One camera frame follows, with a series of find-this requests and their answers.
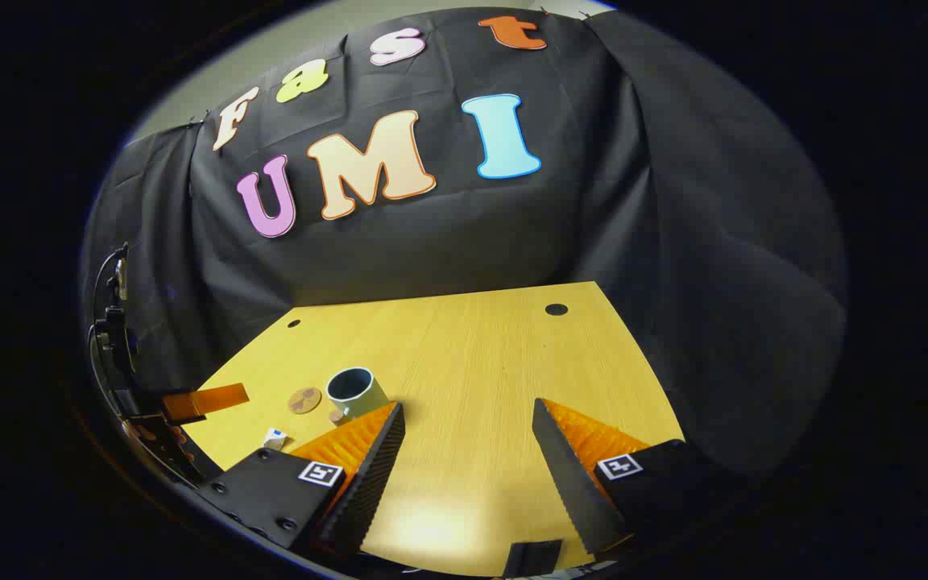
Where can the round wooden coaster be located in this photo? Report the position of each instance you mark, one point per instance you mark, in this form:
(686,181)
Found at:
(304,400)

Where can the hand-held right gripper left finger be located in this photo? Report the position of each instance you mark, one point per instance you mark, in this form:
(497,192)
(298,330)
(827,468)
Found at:
(367,483)

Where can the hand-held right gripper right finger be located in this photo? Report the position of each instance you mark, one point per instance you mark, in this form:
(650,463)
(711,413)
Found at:
(573,475)

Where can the yellow wooden desktop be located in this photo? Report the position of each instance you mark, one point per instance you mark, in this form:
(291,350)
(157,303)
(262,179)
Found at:
(472,362)

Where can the white toothpaste tube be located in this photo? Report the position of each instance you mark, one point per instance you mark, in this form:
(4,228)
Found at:
(275,439)

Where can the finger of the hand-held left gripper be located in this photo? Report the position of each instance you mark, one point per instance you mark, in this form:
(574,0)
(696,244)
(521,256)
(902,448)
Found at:
(218,396)

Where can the black backdrop cloth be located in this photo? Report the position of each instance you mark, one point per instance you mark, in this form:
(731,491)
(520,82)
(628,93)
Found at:
(448,225)

